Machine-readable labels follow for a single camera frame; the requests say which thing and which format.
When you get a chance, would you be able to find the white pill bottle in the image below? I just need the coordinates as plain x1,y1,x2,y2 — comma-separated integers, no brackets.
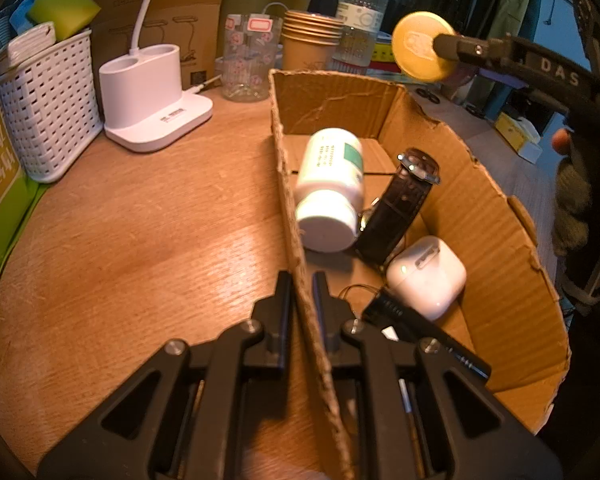
294,128,366,253

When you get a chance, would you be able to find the green sponge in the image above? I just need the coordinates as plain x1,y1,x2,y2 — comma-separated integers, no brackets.
29,0,102,42

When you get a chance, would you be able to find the steel thermos cup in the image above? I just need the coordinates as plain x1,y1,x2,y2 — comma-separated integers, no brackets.
440,62,481,103

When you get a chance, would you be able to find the clear plastic water bottle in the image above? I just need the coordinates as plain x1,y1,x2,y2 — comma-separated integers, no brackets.
334,0,390,68

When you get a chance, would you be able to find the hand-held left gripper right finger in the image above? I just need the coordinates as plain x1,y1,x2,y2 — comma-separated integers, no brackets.
311,271,564,480

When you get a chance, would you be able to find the person's right hand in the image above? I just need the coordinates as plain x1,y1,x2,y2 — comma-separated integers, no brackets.
551,127,598,261

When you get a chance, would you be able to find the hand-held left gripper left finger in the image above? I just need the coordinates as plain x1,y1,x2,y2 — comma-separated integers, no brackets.
37,270,327,480

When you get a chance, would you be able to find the white earbuds case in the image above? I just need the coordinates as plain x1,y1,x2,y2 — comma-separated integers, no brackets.
386,236,467,322

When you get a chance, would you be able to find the printed glass cup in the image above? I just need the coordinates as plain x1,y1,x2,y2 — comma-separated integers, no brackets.
221,12,284,102

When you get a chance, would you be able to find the stack of colourful books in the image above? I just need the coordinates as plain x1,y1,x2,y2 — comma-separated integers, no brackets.
370,32,406,73

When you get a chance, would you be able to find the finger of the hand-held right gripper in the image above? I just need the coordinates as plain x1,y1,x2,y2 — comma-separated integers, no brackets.
432,32,533,91

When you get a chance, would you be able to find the white plastic woven basket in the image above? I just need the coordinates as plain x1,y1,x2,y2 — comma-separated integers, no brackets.
0,29,105,184

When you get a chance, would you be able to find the white folded cloth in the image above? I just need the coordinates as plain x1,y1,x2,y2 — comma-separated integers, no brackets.
5,22,57,63

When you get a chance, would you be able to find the black leather strap watch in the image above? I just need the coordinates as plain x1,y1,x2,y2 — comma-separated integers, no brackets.
354,147,441,275

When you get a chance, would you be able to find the cardboard box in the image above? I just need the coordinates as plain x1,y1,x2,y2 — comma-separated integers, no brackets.
267,69,573,480

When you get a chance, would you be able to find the brown cardboard lamp package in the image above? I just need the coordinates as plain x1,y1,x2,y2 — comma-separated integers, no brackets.
85,0,233,106

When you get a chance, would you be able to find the thin pen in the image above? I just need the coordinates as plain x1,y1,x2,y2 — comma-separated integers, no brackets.
397,377,426,478

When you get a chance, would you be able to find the stack of brown paper cups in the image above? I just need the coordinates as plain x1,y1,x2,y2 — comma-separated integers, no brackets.
281,9,345,71

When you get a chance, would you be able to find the yellow box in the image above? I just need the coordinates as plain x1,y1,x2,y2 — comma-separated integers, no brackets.
495,112,543,161

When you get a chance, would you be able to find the yellow round disc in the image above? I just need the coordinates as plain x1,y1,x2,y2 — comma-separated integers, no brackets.
391,10,458,82

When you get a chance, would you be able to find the white desk lamp base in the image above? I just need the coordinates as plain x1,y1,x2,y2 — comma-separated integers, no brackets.
99,0,214,153

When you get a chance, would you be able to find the black pen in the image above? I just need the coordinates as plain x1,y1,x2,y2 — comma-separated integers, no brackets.
362,287,493,381

